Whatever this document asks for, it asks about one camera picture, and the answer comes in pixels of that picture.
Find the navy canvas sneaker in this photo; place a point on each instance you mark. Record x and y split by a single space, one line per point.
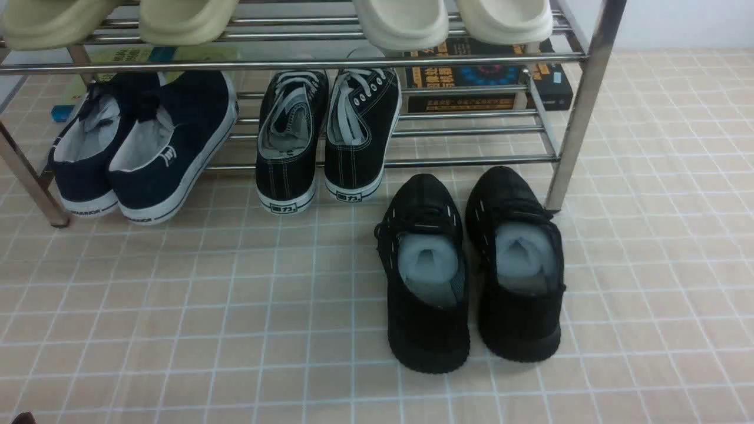
178 128
83 150

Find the silver metal shoe rack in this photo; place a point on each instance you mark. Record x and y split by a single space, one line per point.
35 179

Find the black knit sneaker left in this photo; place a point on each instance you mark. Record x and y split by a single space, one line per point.
419 242

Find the black knit sneaker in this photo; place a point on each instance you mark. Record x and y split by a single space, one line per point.
419 242
522 262

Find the black canvas sneaker right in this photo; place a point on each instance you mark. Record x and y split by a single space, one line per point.
363 112

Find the black canvas sneaker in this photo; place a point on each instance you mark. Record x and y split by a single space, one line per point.
363 112
292 114

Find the black canvas sneaker left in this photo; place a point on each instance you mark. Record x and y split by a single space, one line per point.
292 114

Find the black knit sneaker right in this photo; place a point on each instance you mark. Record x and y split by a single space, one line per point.
522 262

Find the black book stack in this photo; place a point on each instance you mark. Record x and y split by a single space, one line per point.
470 83

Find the cream foam slipper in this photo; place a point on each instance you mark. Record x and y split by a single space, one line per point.
507 22
403 25

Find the beige foam slipper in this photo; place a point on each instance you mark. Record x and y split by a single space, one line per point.
184 23
44 25

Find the beige foam slipper far left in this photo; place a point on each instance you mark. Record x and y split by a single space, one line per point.
44 25

